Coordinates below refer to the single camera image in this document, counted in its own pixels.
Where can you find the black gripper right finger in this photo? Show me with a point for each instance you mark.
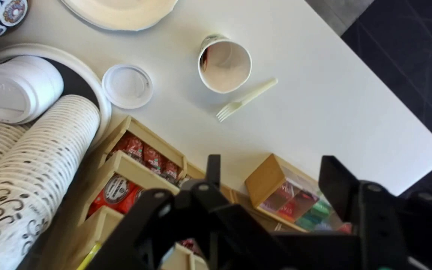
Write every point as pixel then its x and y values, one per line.
pixel 390 229

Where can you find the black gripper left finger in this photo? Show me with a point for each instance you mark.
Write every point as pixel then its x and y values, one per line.
pixel 145 234

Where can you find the red sachet pile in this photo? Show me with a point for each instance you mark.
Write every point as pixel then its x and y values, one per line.
pixel 115 192

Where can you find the bright yellow sachet pile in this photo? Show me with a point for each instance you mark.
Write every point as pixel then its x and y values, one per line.
pixel 90 253

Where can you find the wooden condiment rack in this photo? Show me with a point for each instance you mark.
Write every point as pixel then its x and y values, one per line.
pixel 141 172

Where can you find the white plate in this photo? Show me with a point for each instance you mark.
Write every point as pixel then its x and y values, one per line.
pixel 120 12

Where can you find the green tea box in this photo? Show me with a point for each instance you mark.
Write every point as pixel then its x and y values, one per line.
pixel 315 216

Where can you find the small red packet pile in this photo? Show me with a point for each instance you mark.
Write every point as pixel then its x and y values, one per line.
pixel 150 157

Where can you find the dark red tea box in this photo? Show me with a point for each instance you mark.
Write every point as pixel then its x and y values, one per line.
pixel 277 196

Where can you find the paper cup stack green logo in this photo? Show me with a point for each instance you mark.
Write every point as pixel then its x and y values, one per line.
pixel 40 165

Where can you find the wooden tea box tray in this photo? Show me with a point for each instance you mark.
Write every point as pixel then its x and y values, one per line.
pixel 262 180

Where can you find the single white cup lid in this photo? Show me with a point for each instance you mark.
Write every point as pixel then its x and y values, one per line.
pixel 126 85

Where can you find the white plastic spoon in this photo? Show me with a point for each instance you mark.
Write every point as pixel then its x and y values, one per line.
pixel 246 99

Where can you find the round white tray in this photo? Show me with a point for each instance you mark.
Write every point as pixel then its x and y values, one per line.
pixel 82 67

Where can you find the stack of white lids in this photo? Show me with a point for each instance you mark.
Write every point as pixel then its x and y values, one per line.
pixel 18 90

